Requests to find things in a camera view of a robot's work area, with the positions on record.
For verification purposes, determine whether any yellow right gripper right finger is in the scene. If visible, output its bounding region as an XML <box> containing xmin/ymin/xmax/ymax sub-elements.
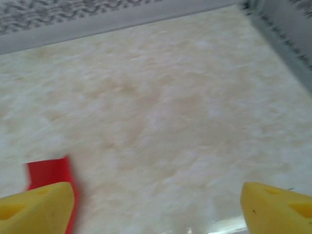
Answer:
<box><xmin>240</xmin><ymin>181</ymin><xmax>312</xmax><ymax>234</ymax></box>

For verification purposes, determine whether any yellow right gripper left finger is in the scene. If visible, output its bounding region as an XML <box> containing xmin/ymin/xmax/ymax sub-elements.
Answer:
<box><xmin>0</xmin><ymin>182</ymin><xmax>75</xmax><ymax>234</ymax></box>

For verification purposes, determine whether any red square paper sheet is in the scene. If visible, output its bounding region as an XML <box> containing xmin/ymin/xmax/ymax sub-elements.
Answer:
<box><xmin>23</xmin><ymin>156</ymin><xmax>81</xmax><ymax>234</ymax></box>

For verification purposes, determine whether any aluminium side rail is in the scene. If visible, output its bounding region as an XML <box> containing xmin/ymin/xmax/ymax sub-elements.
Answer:
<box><xmin>240</xmin><ymin>0</ymin><xmax>312</xmax><ymax>95</ymax></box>

